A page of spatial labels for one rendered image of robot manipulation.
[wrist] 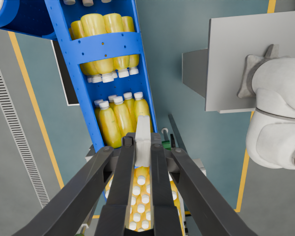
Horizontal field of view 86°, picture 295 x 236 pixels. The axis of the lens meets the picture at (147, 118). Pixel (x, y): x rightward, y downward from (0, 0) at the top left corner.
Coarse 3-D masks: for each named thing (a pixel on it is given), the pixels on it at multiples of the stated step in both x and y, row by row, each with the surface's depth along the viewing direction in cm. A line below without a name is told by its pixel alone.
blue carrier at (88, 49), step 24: (48, 0) 44; (96, 0) 64; (120, 0) 62; (72, 48) 47; (96, 48) 45; (120, 48) 47; (72, 72) 51; (144, 72) 59; (96, 96) 73; (144, 96) 72; (96, 144) 60
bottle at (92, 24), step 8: (88, 16) 46; (96, 16) 47; (88, 24) 47; (96, 24) 47; (104, 24) 50; (88, 32) 48; (96, 32) 48; (104, 32) 50; (96, 64) 51; (104, 64) 51; (112, 64) 53; (104, 72) 53
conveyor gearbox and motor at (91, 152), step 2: (92, 144) 124; (92, 146) 121; (90, 148) 118; (92, 148) 111; (94, 148) 111; (90, 150) 109; (92, 150) 109; (94, 150) 108; (88, 152) 107; (90, 152) 107; (92, 152) 106; (94, 152) 106; (88, 154) 105; (90, 154) 104; (92, 154) 104; (86, 156) 102; (88, 156) 102; (90, 156) 102; (86, 158) 102; (88, 158) 102; (90, 158) 102; (86, 160) 103; (88, 160) 103
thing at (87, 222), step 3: (96, 201) 105; (96, 204) 104; (93, 207) 99; (93, 210) 99; (90, 213) 95; (93, 213) 98; (87, 216) 94; (90, 216) 94; (87, 219) 92; (90, 219) 94; (84, 222) 90; (87, 222) 90; (90, 222) 93; (81, 225) 90; (87, 225) 90; (87, 228) 90
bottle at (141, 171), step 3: (138, 168) 83; (141, 168) 83; (144, 168) 83; (147, 168) 85; (135, 171) 84; (138, 171) 82; (141, 171) 81; (144, 171) 81; (147, 171) 83; (135, 174) 83; (138, 174) 81; (141, 174) 80; (144, 174) 80; (147, 174) 83; (144, 177) 80
